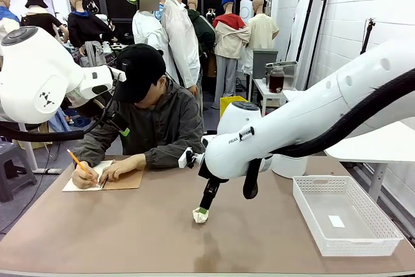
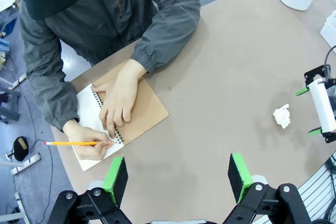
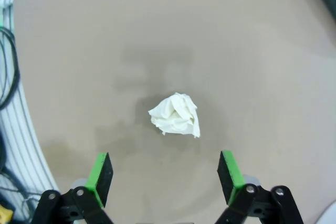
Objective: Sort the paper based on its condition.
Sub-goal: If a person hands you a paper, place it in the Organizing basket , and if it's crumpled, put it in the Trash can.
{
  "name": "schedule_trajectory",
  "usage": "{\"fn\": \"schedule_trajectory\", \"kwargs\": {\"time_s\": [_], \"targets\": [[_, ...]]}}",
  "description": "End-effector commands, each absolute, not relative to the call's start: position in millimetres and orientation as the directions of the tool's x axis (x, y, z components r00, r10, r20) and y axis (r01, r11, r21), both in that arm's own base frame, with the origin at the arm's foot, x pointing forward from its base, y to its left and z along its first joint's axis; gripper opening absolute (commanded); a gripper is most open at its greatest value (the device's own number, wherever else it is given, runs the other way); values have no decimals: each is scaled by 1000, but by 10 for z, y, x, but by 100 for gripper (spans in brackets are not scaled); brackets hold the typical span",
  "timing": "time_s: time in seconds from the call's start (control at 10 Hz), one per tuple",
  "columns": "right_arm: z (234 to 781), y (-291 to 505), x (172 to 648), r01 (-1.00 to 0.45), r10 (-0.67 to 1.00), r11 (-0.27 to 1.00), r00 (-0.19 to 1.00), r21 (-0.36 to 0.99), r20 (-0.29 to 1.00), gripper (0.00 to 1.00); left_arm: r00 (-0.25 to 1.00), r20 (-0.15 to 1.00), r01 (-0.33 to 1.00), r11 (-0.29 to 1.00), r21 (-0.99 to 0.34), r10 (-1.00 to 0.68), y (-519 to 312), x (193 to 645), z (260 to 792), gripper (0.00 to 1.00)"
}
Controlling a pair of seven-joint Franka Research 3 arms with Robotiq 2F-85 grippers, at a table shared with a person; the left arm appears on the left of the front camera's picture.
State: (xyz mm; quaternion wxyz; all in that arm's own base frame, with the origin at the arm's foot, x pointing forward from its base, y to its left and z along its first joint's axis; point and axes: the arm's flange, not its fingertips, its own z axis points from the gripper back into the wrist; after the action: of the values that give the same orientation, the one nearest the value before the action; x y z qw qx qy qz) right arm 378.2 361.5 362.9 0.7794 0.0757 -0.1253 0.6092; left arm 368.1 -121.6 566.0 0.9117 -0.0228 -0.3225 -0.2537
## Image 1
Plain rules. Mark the person's right hand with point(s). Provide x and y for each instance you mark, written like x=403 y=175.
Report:
x=84 y=178

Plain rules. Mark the small white rectangular label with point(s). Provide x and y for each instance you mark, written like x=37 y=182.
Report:
x=336 y=221

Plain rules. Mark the bald mannequin black hoodie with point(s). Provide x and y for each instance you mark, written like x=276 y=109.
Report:
x=84 y=27

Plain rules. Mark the grey cabinet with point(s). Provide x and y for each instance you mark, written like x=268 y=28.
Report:
x=264 y=59

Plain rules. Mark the mannequin red beige jacket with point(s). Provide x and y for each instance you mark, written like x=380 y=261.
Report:
x=230 y=37

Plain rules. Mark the white round lidded trash bin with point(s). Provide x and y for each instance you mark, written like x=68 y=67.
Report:
x=288 y=166

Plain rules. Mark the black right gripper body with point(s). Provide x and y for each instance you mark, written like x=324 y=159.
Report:
x=212 y=188

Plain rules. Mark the white oval fan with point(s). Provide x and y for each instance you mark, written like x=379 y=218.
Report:
x=246 y=11

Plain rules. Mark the person in grey jacket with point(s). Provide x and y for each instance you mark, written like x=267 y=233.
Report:
x=155 y=124

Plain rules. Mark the glass jar brown liquid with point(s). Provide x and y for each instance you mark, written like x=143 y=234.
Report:
x=276 y=80

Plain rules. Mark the tall brown-haired mannequin white shirt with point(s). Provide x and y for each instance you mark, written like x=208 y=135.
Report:
x=181 y=37

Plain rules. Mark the mannequin blue white top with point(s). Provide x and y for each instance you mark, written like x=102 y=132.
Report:
x=6 y=20

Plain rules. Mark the white paper ball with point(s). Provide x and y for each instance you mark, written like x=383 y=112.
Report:
x=201 y=218

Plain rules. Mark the person's right forearm grey sleeve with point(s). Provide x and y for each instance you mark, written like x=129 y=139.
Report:
x=94 y=147

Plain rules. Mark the bald mannequin cream shirt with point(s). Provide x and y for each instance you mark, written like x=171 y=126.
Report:
x=262 y=30

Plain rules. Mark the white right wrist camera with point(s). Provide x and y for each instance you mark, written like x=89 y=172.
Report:
x=184 y=158

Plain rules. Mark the white desk frame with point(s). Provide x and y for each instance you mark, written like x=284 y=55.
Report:
x=27 y=150

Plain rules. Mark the mannequin dark green jacket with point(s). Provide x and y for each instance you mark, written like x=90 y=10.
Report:
x=204 y=30

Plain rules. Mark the large white side table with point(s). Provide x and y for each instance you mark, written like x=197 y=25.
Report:
x=373 y=150

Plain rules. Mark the person's left forearm grey sleeve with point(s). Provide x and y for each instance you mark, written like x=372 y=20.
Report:
x=172 y=157

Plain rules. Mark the mannequin white shirt blurred face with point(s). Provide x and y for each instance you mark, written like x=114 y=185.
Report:
x=147 y=30

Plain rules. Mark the black baseball cap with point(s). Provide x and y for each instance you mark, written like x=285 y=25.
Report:
x=141 y=72

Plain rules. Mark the hanging grey garment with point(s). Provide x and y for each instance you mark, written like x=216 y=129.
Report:
x=95 y=53

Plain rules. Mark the person's left hand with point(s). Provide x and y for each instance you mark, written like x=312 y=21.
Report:
x=123 y=168

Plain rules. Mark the yellow pencil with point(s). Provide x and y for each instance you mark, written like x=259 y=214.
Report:
x=75 y=159

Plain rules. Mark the small white table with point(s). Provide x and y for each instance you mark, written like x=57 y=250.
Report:
x=262 y=90

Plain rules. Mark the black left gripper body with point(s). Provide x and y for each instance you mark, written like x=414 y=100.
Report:
x=97 y=106

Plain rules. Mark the mannequin black top cream collar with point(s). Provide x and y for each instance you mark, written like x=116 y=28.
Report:
x=39 y=20

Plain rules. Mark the coloured storage boxes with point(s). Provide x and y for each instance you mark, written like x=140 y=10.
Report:
x=227 y=105

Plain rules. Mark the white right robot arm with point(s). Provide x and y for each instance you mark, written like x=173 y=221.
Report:
x=291 y=121

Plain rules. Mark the white perforated plastic basket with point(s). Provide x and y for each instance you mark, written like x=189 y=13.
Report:
x=350 y=235

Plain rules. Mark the grey plastic stool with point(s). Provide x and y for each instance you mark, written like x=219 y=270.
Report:
x=13 y=170

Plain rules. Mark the black tripod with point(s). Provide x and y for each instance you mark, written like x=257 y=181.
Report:
x=368 y=35

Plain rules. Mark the stacked metal trays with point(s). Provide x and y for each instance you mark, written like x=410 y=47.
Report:
x=290 y=69

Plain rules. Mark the spiral notebook brown cover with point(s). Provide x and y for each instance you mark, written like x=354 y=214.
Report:
x=128 y=181

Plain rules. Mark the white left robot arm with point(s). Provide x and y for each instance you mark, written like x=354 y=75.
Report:
x=32 y=72

